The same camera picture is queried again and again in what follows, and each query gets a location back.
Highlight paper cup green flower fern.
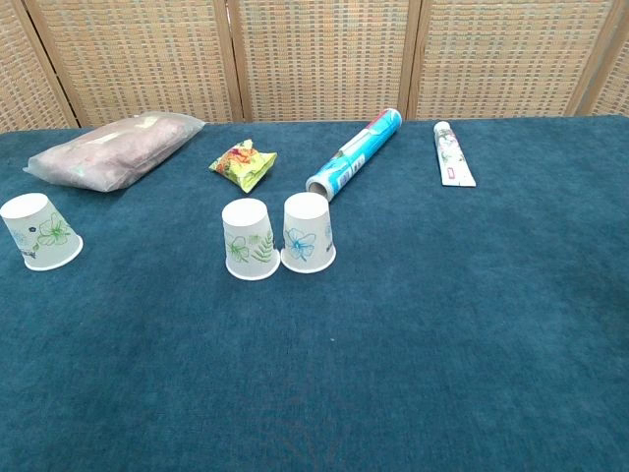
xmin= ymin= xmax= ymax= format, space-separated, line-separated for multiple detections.
xmin=220 ymin=198 xmax=282 ymax=282

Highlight blue cling film roll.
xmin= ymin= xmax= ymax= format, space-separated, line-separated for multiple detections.
xmin=305 ymin=107 xmax=404 ymax=202

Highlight paper cup green blue flowers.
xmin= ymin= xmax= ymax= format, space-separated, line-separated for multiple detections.
xmin=0 ymin=192 xmax=85 ymax=272

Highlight paper cup blue flower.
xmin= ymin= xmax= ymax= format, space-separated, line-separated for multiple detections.
xmin=280 ymin=192 xmax=338 ymax=275

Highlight yellow snack packet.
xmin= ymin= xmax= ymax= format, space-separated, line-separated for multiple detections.
xmin=207 ymin=139 xmax=278 ymax=194

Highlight plastic bag with pink cloth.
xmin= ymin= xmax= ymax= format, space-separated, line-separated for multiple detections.
xmin=23 ymin=111 xmax=206 ymax=194

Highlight woven folding screen panel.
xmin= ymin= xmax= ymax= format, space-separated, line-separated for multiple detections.
xmin=564 ymin=0 xmax=629 ymax=118
xmin=396 ymin=0 xmax=618 ymax=122
xmin=226 ymin=0 xmax=423 ymax=124
xmin=0 ymin=0 xmax=81 ymax=133
xmin=22 ymin=0 xmax=246 ymax=128

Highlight blue table cloth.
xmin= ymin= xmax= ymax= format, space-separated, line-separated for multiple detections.
xmin=0 ymin=113 xmax=629 ymax=472

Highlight white floral toothpaste tube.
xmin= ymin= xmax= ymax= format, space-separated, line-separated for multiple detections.
xmin=432 ymin=121 xmax=478 ymax=189

